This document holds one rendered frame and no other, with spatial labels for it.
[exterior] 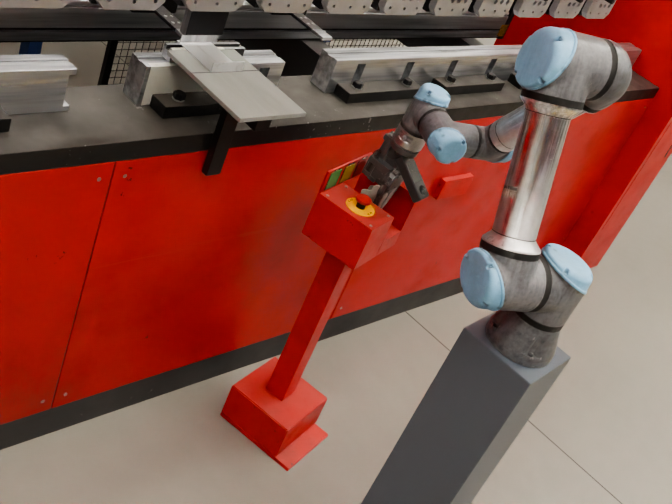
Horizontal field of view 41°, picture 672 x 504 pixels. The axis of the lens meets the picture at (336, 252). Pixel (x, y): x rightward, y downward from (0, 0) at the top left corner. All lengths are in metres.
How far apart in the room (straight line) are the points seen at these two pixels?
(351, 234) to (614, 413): 1.59
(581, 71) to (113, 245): 1.03
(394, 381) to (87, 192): 1.40
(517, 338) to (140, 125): 0.88
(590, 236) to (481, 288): 2.22
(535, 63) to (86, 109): 0.89
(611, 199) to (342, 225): 1.95
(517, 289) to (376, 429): 1.11
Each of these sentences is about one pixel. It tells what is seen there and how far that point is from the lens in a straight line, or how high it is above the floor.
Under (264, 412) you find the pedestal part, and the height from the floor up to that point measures 0.12.
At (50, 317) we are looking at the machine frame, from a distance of 2.06.
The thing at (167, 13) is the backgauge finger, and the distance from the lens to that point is 2.12.
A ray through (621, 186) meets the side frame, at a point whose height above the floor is 0.47.
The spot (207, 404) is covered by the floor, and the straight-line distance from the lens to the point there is 2.58.
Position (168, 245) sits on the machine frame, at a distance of 2.11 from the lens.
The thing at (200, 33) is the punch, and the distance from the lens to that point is 1.99.
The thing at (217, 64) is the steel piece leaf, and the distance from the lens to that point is 1.92.
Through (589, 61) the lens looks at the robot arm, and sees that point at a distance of 1.68.
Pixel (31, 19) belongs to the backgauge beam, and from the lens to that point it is 2.06.
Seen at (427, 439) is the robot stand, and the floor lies 0.48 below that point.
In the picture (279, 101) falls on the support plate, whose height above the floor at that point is 1.00.
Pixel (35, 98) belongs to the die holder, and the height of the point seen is 0.91.
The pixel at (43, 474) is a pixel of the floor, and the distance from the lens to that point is 2.32.
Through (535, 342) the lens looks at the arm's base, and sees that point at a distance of 1.87.
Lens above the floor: 1.80
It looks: 32 degrees down
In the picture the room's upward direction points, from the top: 24 degrees clockwise
